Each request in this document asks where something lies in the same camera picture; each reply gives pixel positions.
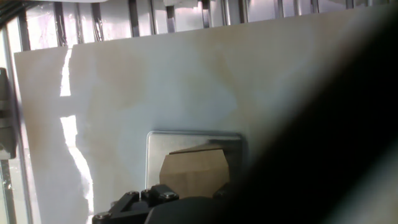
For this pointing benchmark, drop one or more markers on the light wooden block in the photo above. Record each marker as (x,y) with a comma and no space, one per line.
(196,174)

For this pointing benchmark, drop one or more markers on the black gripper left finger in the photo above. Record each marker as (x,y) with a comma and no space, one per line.
(136,207)

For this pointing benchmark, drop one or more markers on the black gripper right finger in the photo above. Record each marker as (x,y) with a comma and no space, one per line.
(221,192)

